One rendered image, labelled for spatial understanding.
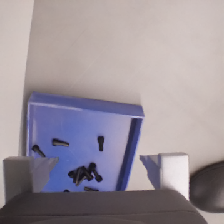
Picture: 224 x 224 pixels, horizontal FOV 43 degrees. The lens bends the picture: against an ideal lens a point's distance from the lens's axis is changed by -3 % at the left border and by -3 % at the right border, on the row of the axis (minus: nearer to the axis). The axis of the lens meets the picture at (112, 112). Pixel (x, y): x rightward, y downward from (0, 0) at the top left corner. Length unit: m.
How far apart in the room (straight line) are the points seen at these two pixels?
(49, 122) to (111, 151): 0.07
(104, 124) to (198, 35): 0.11
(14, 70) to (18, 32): 0.03
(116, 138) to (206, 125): 0.09
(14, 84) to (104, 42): 0.09
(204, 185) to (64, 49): 0.19
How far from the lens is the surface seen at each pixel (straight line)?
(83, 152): 0.29
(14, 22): 0.25
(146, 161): 0.15
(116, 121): 0.27
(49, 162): 0.16
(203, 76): 0.27
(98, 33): 0.24
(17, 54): 0.26
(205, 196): 0.31
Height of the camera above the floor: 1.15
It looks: 62 degrees down
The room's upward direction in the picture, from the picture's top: 176 degrees clockwise
